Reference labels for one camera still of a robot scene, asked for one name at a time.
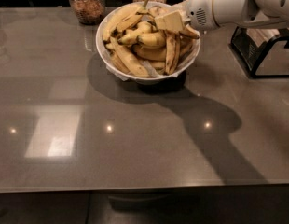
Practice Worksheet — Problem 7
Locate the glass jar with granola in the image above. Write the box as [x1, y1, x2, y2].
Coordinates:
[69, 0, 105, 25]

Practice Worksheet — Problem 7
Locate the short yellow banana centre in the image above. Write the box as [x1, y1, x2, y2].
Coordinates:
[137, 31, 166, 49]

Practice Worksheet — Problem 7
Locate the yellow banana lower centre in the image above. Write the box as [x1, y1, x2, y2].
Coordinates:
[132, 45, 166, 62]

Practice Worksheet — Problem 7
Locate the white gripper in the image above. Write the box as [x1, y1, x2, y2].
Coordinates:
[155, 0, 219, 32]

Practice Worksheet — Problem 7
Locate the white bowl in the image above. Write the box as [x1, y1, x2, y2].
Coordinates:
[95, 1, 201, 86]

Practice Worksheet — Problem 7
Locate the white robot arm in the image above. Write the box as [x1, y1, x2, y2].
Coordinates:
[155, 0, 289, 32]

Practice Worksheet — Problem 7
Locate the yellow banana top left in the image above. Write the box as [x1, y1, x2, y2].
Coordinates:
[102, 0, 149, 43]

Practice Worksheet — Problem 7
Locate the yellow banana front left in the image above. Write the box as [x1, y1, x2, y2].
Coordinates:
[110, 37, 149, 78]

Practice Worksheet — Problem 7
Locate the long spotted brown banana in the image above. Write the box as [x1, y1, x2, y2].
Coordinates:
[148, 5, 182, 76]

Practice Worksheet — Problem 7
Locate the black wire rack holder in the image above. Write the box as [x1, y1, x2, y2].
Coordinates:
[230, 27, 289, 79]

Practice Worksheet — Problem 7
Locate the yellow banana right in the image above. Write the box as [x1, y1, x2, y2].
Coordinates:
[180, 26, 200, 39]

